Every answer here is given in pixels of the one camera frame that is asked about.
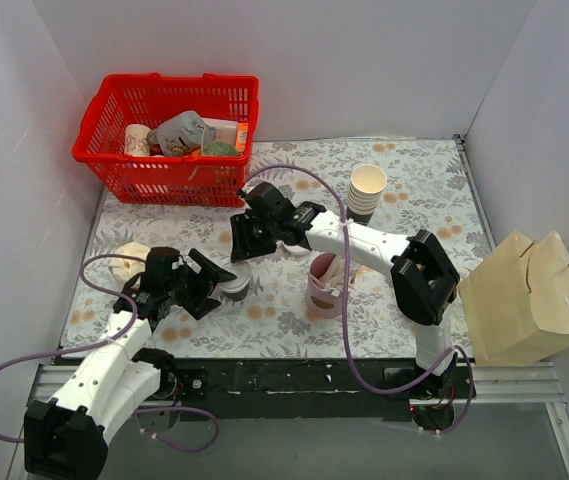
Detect cream paper bag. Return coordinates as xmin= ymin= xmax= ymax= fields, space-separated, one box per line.
xmin=459 ymin=230 xmax=569 ymax=366

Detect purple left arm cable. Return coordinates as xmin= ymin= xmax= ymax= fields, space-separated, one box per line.
xmin=0 ymin=253 xmax=220 ymax=454

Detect black single paper cup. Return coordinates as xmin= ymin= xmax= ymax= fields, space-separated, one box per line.
xmin=222 ymin=284 xmax=249 ymax=302

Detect aluminium frame rail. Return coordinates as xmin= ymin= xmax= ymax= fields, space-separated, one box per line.
xmin=6 ymin=363 xmax=569 ymax=480

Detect grey crumpled snack bag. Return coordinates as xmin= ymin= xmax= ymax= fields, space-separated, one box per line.
xmin=157 ymin=110 xmax=207 ymax=157

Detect white wrapped straws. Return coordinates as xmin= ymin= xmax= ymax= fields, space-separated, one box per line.
xmin=311 ymin=254 xmax=346 ymax=297

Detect green round item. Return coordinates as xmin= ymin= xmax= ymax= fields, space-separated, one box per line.
xmin=200 ymin=141 xmax=240 ymax=157

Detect stack of paper cups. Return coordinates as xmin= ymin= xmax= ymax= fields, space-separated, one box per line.
xmin=347 ymin=164 xmax=387 ymax=226

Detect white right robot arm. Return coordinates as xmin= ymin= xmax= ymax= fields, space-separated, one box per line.
xmin=230 ymin=182 xmax=460 ymax=398

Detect orange and white package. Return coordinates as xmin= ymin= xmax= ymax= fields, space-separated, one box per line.
xmin=203 ymin=117 xmax=249 ymax=153

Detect pink straw holder cup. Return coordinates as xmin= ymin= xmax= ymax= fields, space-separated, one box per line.
xmin=305 ymin=253 xmax=344 ymax=319

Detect white plastic cup lid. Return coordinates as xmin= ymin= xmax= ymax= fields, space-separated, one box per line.
xmin=219 ymin=262 xmax=253 ymax=293

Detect white printed cup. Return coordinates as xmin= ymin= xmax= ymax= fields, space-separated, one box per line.
xmin=124 ymin=124 xmax=151 ymax=157

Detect red plastic shopping basket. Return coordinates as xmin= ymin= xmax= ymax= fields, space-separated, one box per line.
xmin=72 ymin=73 xmax=259 ymax=207

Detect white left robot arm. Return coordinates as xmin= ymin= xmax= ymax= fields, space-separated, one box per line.
xmin=23 ymin=247 xmax=237 ymax=479

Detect floral patterned table mat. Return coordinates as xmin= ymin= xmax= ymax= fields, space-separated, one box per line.
xmin=62 ymin=139 xmax=490 ymax=359

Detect white plastic cup lids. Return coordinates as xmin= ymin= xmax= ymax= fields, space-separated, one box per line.
xmin=283 ymin=244 xmax=310 ymax=257

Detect cream crumpled napkin bundle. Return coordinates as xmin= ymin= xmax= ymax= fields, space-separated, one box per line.
xmin=110 ymin=242 xmax=150 ymax=284

